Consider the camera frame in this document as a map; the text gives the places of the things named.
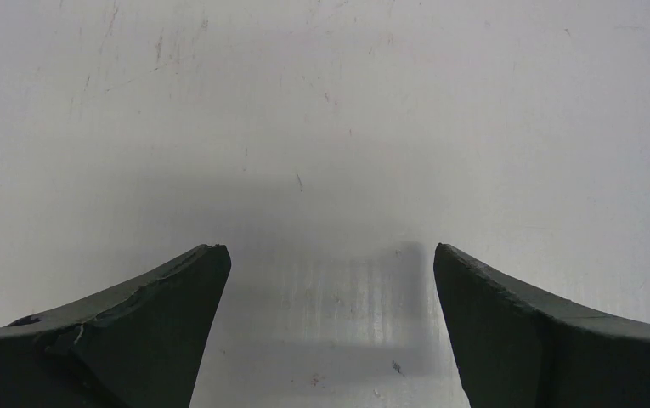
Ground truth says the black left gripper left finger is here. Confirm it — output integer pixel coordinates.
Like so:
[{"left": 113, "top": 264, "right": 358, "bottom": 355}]
[{"left": 0, "top": 245, "right": 231, "bottom": 407}]

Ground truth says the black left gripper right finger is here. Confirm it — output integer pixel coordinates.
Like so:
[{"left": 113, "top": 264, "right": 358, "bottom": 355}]
[{"left": 433, "top": 244, "right": 650, "bottom": 407}]

